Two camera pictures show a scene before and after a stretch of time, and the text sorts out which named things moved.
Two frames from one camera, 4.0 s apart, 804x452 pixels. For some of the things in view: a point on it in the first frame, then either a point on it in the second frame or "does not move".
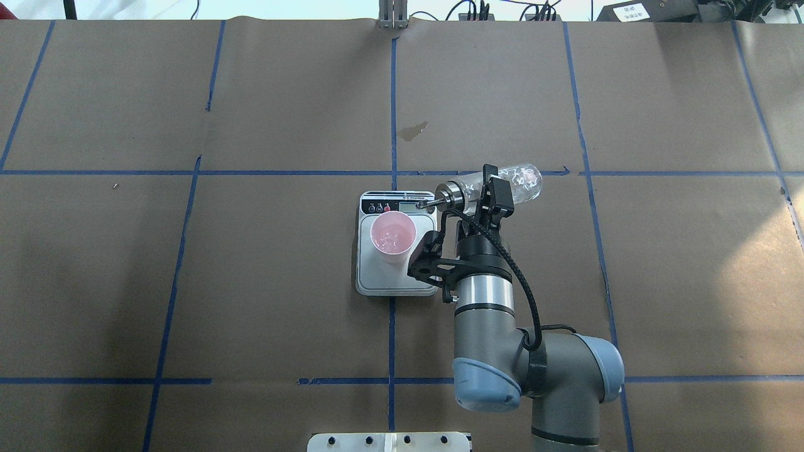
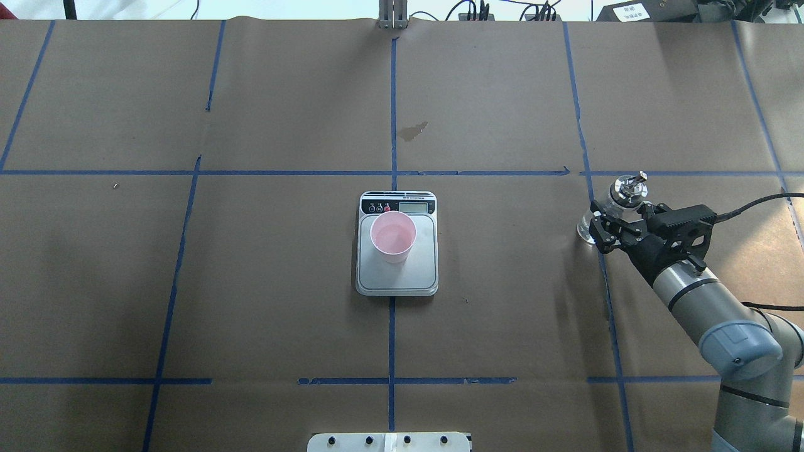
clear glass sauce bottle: [467, 194] -> [624, 199]
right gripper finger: [488, 170] -> [647, 209]
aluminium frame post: [392, 14] does not move
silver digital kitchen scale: [374, 277] does not move
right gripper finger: [500, 201] -> [600, 234]
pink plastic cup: [394, 233] does not move
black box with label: [651, 11] does not move
